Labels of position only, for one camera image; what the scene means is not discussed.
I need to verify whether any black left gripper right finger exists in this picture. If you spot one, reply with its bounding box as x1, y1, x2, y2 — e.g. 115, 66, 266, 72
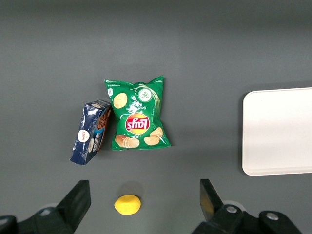
191, 178, 304, 234

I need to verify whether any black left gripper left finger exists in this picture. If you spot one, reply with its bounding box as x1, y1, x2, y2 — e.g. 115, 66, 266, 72
0, 179, 92, 234

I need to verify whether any beige plastic tray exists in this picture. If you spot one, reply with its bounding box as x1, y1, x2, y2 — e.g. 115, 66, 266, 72
241, 87, 312, 176

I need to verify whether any yellow lemon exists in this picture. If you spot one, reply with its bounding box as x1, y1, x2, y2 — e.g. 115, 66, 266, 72
114, 194, 141, 216

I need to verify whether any dark blue cookie box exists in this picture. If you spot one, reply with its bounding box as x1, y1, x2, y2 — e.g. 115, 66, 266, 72
69, 99, 112, 166

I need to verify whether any green Lays chips bag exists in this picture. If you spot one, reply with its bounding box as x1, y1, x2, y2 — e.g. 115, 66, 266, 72
104, 75, 172, 151

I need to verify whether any dark grey table mat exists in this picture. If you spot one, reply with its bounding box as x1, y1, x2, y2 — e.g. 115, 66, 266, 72
0, 0, 312, 234

